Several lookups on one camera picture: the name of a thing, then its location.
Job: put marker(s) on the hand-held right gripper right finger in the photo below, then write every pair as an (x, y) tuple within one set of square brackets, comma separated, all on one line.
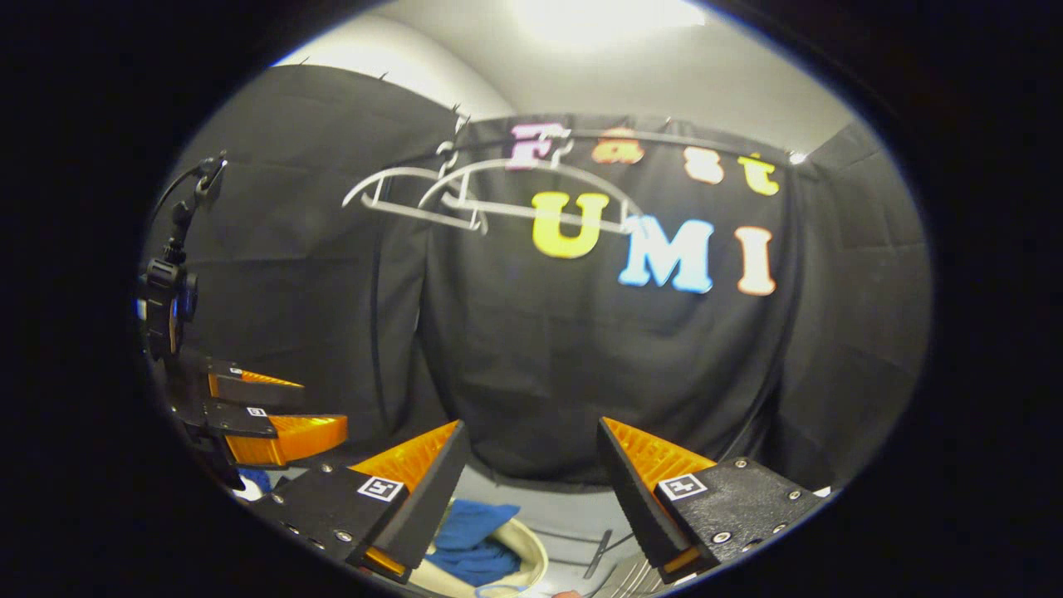
[(635, 490)]

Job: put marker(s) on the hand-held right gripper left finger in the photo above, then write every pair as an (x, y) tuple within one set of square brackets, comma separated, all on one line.
[(432, 490)]

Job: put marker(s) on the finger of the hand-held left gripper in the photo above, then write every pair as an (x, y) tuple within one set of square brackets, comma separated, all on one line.
[(291, 436), (257, 389)]

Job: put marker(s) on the cream laundry hamper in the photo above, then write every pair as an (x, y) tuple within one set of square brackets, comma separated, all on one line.
[(531, 556)]

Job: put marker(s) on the black metal clothes rack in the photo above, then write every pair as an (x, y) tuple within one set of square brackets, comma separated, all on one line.
[(378, 332)]

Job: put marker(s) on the white plastic hanger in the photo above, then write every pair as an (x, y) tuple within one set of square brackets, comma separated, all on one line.
[(390, 172), (465, 171)]

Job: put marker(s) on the white ribbed panel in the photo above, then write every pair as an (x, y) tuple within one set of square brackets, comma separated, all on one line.
[(635, 581)]

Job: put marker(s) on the large ceiling light panel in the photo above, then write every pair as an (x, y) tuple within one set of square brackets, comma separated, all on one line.
[(606, 17)]

